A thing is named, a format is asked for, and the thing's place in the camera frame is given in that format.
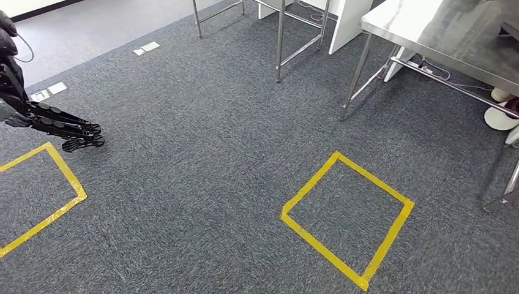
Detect stainless steel side table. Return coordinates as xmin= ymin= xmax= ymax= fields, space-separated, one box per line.
xmin=190 ymin=0 xmax=332 ymax=85

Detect yellow floor tape square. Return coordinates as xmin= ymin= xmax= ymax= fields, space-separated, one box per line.
xmin=278 ymin=150 xmax=416 ymax=293
xmin=0 ymin=141 xmax=88 ymax=259

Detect cream round object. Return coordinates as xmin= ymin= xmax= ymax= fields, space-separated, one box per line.
xmin=490 ymin=86 xmax=515 ymax=103

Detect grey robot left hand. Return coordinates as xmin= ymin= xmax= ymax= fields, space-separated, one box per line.
xmin=0 ymin=96 xmax=106 ymax=154

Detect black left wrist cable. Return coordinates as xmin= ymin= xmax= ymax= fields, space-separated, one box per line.
xmin=13 ymin=33 xmax=36 ymax=64

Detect stainless steel workbench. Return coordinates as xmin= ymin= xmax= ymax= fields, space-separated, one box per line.
xmin=338 ymin=0 xmax=519 ymax=214

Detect white panel desk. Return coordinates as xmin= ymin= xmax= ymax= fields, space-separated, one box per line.
xmin=382 ymin=45 xmax=417 ymax=83
xmin=258 ymin=0 xmax=375 ymax=56

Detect white power strip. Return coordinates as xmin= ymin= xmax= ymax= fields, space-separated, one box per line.
xmin=406 ymin=59 xmax=434 ymax=75

